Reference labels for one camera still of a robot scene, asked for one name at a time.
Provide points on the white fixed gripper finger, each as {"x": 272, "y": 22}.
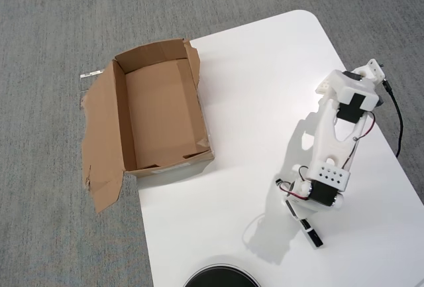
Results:
{"x": 299, "y": 222}

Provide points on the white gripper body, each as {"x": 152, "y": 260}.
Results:
{"x": 297, "y": 213}

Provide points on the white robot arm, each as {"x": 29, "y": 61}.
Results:
{"x": 328, "y": 141}

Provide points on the open brown cardboard box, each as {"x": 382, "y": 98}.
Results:
{"x": 155, "y": 108}

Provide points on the black round disc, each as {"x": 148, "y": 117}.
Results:
{"x": 221, "y": 275}

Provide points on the grey table clamp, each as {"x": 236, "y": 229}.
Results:
{"x": 380, "y": 103}

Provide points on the white paper strip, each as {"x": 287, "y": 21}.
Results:
{"x": 91, "y": 74}

